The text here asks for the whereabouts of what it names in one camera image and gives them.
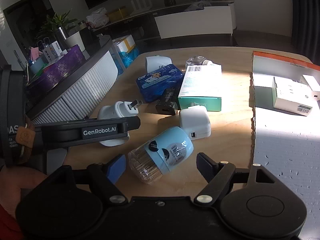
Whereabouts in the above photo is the small white printed box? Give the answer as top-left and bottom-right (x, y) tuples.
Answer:
(42, 41), (62, 63)

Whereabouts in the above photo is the white and yellow carton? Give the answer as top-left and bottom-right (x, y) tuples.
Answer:
(112, 35), (136, 53)

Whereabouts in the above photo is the green and white carton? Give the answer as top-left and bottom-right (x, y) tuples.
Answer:
(178, 64), (223, 112)

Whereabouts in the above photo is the white mosquito repellent heater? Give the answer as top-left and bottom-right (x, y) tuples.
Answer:
(145, 56), (173, 73)

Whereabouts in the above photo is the blue plastic bag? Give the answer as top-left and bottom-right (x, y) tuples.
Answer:
(117, 47), (140, 68)

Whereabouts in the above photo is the dark curtain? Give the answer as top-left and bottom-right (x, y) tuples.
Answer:
(290, 0), (320, 64)

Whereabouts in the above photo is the steel bottle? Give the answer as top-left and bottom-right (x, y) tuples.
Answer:
(56, 26), (70, 41)

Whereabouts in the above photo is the white box with barcode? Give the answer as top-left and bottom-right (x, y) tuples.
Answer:
(272, 76), (314, 117)

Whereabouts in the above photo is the white slatted rack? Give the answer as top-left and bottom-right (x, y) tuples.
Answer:
(130, 0), (153, 15)

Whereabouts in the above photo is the person's left hand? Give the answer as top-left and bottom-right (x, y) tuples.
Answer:
(0, 164), (49, 212)

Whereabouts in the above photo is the small white power block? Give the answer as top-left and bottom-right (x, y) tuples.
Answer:
(299, 74), (320, 101)

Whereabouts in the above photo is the white plastic bag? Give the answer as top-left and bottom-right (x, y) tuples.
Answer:
(86, 7), (110, 28)

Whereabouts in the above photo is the brown leather tag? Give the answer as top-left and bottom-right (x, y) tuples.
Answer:
(15, 116), (36, 166)

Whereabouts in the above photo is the yellow box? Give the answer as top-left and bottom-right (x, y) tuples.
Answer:
(107, 7), (128, 22)

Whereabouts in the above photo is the purple patterned box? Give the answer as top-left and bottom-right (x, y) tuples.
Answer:
(25, 44), (87, 91)

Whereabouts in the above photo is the orange-edged cardboard box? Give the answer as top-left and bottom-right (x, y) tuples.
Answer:
(249, 51), (320, 240)

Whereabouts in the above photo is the grey crumpled cloth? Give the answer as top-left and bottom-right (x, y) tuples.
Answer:
(184, 1), (207, 12)

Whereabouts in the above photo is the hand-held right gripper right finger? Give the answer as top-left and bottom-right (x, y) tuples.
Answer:
(194, 152), (282, 204)

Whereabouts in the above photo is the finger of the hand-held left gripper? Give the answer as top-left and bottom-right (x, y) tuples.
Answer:
(75, 116), (141, 132)

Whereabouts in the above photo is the blue dental floss box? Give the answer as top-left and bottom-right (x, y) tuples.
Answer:
(135, 64), (186, 103)

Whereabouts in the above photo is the black usb charger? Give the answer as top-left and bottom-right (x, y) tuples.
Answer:
(155, 87), (180, 116)

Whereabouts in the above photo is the round white ribbed side table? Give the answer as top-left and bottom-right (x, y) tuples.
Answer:
(24, 35), (118, 125)

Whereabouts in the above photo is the white cube usb charger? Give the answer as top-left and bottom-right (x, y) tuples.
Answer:
(178, 106), (211, 141)

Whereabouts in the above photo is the white tv cabinet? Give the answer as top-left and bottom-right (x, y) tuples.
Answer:
(90, 0), (237, 46)

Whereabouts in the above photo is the white plug adapter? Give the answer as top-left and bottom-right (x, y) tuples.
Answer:
(97, 99), (143, 147)

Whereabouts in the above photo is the green plant in white pot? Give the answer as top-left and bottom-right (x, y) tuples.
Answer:
(37, 9), (86, 53)

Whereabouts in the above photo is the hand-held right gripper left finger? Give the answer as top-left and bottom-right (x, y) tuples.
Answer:
(50, 154), (127, 204)

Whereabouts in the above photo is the clear refill bottle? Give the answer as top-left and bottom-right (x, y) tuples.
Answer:
(186, 56), (213, 68)

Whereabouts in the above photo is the light blue pen cup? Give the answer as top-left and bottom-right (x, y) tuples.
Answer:
(28, 56), (48, 73)

